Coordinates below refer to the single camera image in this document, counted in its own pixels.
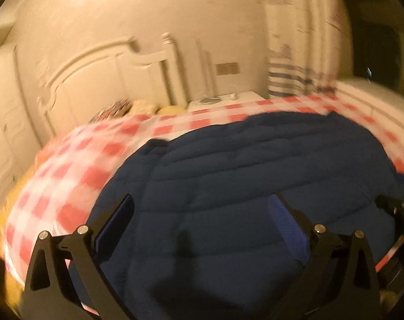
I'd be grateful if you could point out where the navy quilted jacket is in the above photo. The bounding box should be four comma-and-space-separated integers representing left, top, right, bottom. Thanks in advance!
69, 111, 404, 320

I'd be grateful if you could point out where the white nightstand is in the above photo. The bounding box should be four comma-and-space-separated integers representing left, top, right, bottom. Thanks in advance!
187, 91, 267, 113

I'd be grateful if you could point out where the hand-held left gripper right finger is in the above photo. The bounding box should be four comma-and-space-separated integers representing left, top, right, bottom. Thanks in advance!
268, 193, 380, 320

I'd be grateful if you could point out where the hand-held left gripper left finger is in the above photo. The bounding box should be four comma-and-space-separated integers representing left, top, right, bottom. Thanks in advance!
23, 193, 136, 320

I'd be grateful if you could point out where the white window ledge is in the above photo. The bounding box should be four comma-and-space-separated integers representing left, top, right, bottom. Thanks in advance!
334, 78, 404, 132

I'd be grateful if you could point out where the cream fuzzy pillow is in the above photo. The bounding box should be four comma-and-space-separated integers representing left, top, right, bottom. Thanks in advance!
131, 99, 160, 114

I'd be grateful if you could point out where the striped cream curtain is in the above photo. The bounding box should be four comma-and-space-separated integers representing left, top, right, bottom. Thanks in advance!
259, 0, 353, 100

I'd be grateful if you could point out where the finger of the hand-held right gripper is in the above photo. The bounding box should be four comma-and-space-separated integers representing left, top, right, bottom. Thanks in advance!
375, 195, 404, 234

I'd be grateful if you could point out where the cream carved headboard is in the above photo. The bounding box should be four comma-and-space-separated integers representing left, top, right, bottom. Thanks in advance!
37, 33, 189, 141

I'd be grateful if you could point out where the cream wardrobe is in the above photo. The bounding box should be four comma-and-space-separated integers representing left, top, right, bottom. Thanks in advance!
0, 28, 44, 207

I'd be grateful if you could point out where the wall switch plate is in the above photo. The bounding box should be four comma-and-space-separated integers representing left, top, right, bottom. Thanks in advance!
216, 62, 239, 76

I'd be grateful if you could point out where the yellow pillow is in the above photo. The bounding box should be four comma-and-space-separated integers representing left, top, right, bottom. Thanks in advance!
158, 105, 188, 116

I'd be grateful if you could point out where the pink checkered plastic sheet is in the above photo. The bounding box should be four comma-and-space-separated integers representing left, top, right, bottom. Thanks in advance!
5, 93, 404, 310

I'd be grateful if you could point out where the yellow daisy bedspread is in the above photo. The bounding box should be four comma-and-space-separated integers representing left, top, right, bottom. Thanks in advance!
0, 165, 34, 307

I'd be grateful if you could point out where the patterned round cushion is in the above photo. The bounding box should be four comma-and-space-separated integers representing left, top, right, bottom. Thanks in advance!
89, 99, 133, 123

